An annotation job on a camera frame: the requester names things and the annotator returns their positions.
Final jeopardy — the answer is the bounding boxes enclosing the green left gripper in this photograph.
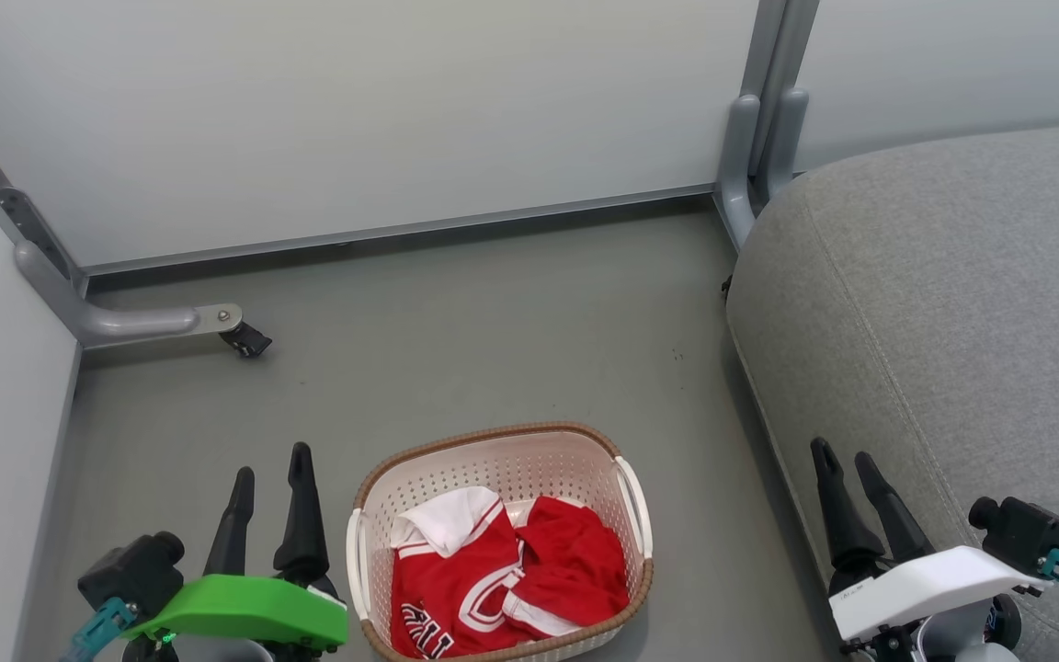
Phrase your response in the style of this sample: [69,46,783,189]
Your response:
[123,442,350,650]

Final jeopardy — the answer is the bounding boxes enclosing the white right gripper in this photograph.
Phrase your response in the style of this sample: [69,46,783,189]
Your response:
[810,438,1053,643]

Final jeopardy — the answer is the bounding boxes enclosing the red jersey with white sleeve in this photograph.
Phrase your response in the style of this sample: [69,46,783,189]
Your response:
[389,486,532,661]

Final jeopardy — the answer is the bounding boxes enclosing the red garment with white cuff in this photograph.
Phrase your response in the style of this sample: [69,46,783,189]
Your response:
[504,496,632,641]

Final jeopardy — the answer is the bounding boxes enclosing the grey fabric sofa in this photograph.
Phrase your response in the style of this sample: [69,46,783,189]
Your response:
[725,120,1059,662]

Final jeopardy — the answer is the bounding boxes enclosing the black caster wheel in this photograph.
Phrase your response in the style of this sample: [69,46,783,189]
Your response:
[220,322,274,360]

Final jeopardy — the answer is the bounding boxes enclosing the white perforated laundry basket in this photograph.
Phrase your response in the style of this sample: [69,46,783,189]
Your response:
[346,422,655,662]

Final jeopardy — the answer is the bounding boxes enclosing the teal left cable connector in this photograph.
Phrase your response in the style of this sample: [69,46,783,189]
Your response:
[59,598,141,662]

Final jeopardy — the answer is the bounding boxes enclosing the grey metal frame leg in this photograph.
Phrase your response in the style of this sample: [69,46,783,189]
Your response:
[0,83,245,351]

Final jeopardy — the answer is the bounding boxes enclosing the grey metal frame post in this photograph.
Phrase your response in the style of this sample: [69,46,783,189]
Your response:
[715,0,821,252]

